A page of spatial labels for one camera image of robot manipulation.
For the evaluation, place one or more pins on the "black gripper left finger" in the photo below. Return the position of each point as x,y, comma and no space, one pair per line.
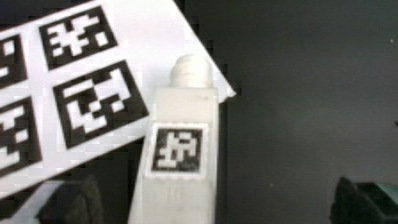
65,203

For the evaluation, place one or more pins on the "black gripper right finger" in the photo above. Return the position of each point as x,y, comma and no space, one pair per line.
365,203

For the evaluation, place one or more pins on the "white table leg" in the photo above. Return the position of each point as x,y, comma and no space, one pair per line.
177,177

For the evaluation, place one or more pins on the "paper sheet with markers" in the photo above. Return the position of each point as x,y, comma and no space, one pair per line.
86,61

